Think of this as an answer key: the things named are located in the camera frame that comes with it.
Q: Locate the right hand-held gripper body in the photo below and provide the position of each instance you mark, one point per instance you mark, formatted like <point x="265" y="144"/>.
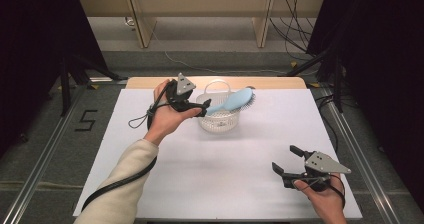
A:
<point x="320" y="164"/>

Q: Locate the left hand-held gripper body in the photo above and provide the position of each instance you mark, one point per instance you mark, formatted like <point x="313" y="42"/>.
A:
<point x="183" y="94"/>

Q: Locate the white plastic basket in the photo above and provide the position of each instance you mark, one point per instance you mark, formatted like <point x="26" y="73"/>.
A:
<point x="218" y="123"/>

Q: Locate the light blue hairbrush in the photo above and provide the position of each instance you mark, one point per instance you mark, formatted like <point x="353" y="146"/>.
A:
<point x="236" y="99"/>

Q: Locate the person's left hand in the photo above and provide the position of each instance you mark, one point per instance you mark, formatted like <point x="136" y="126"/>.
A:
<point x="166" y="120"/>

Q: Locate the person's right hand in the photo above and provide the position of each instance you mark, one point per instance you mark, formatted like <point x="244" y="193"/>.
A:
<point x="325" y="200"/>

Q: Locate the white board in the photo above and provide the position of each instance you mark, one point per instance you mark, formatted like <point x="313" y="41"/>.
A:
<point x="233" y="170"/>

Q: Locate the yellow tape piece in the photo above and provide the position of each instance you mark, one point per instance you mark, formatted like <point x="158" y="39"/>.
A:
<point x="314" y="84"/>
<point x="94" y="86"/>
<point x="293" y="64"/>

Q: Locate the wooden table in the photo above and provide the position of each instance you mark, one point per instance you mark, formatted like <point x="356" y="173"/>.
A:
<point x="283" y="83"/>

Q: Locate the black tripod stand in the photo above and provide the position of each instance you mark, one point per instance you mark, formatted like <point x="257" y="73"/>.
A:
<point x="337" y="84"/>
<point x="66" y="84"/>

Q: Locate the beige wooden desk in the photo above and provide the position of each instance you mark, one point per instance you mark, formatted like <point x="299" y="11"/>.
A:
<point x="200" y="4"/>

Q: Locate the black curtain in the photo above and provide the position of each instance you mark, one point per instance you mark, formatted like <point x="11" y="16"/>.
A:
<point x="33" y="50"/>
<point x="383" y="67"/>

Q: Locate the metal floor rail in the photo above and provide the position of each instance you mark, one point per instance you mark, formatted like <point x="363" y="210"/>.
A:
<point x="43" y="157"/>
<point x="363" y="164"/>

